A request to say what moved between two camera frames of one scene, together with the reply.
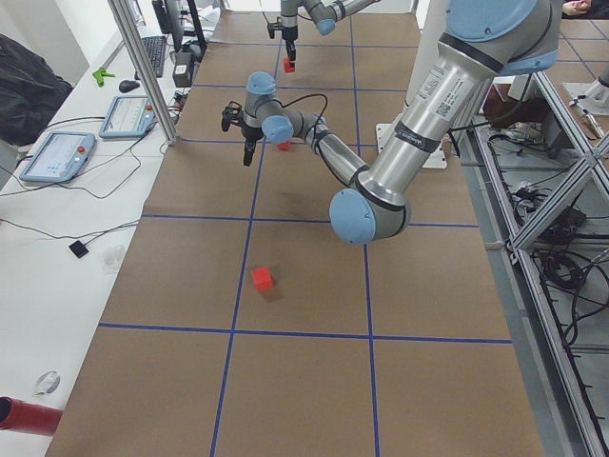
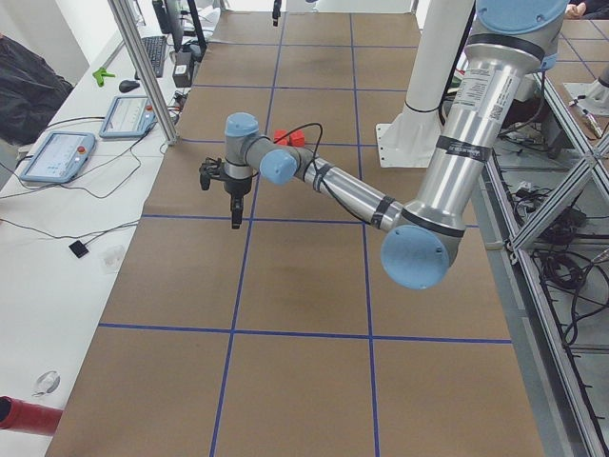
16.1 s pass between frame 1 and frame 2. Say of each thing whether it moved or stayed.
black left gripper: moved
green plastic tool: stayed
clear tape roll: stayed
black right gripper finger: moved
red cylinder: stayed
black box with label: stayed
